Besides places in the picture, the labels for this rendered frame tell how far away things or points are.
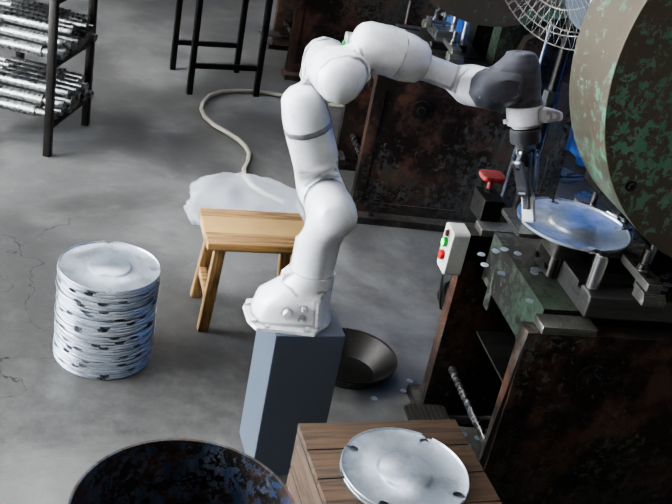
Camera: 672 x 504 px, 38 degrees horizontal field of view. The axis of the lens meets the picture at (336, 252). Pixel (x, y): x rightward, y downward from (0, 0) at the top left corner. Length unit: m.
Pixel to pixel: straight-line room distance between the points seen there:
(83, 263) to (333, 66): 1.12
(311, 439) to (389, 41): 0.91
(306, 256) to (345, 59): 0.51
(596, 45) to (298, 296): 0.95
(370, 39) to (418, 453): 0.93
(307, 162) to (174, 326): 1.13
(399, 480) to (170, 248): 1.72
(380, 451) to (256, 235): 1.07
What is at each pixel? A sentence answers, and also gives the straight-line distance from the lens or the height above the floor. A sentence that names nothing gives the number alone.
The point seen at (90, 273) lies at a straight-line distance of 2.89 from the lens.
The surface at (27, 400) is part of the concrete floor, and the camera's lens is 2.89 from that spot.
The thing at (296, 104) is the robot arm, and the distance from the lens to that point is 2.20.
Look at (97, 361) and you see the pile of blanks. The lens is 2.93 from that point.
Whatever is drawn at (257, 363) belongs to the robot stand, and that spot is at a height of 0.28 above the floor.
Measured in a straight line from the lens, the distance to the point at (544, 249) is 2.58.
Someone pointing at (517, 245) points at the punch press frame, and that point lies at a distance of 2.70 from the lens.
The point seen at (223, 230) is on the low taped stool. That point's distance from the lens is 3.12.
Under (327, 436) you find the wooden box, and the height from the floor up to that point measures 0.35.
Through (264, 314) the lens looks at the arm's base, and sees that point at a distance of 2.44.
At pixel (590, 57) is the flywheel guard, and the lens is 1.97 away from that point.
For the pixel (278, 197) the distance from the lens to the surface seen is 3.77.
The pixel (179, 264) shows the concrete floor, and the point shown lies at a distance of 3.57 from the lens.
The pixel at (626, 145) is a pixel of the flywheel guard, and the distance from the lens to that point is 1.95.
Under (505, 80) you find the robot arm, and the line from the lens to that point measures 2.33.
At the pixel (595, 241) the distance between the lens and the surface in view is 2.51.
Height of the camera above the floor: 1.77
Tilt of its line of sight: 28 degrees down
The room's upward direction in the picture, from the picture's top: 12 degrees clockwise
